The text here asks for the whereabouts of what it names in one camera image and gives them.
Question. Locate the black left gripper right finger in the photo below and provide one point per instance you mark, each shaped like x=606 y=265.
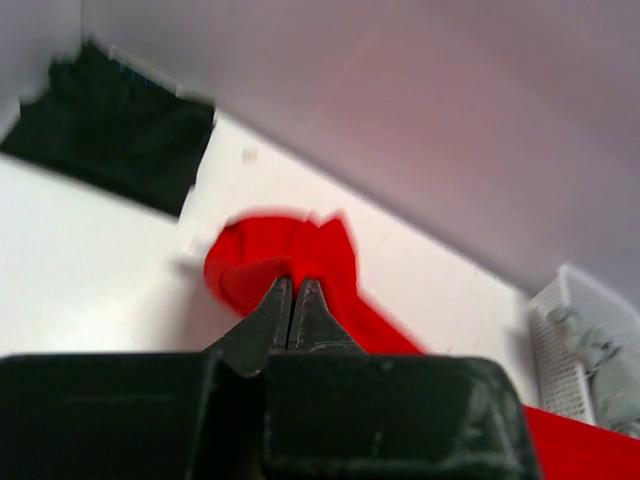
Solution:
x=314 y=329

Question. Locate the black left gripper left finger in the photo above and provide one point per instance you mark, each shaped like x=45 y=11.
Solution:
x=247 y=345

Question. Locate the red t shirt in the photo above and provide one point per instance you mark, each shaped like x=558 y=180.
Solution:
x=250 y=253

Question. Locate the white plastic basket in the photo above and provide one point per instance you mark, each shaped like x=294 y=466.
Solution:
x=564 y=388

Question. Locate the folded black t shirt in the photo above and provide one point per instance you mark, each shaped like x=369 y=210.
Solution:
x=100 y=123

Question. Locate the grey t shirt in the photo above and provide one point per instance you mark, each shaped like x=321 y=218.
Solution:
x=612 y=374

